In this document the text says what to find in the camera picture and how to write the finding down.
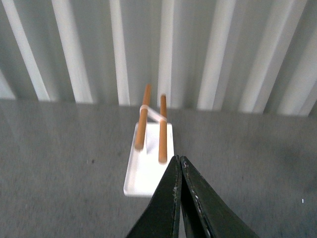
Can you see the white towel rack stand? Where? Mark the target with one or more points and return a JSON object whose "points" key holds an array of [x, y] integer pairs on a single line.
{"points": [[151, 150]]}

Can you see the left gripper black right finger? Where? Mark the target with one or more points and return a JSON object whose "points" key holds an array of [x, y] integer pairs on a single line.
{"points": [[205, 214]]}

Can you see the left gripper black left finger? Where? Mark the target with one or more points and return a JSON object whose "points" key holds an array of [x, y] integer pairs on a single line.
{"points": [[162, 216]]}

